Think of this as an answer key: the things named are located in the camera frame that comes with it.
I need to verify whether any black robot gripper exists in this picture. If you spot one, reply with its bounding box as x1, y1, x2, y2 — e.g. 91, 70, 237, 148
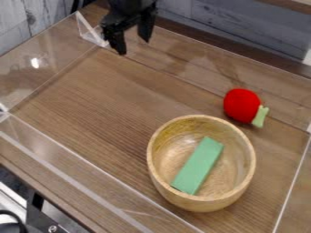
101, 0, 157, 56

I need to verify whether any red toy strawberry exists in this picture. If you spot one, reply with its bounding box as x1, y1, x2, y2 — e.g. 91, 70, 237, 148
223, 88, 270, 128

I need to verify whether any wooden bowl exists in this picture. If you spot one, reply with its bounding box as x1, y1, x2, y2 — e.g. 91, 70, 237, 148
147, 115, 257, 212

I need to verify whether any green rectangular block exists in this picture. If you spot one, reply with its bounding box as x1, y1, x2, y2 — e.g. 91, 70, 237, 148
170, 137, 223, 195

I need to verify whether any clear acrylic corner bracket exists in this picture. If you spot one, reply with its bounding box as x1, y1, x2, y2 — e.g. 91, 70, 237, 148
75, 11, 110, 47

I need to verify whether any black table leg bracket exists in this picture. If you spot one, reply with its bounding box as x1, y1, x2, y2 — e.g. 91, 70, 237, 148
26, 192, 70, 233

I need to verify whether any black cable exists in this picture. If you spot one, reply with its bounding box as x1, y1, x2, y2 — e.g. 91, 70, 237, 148
0, 210, 30, 233

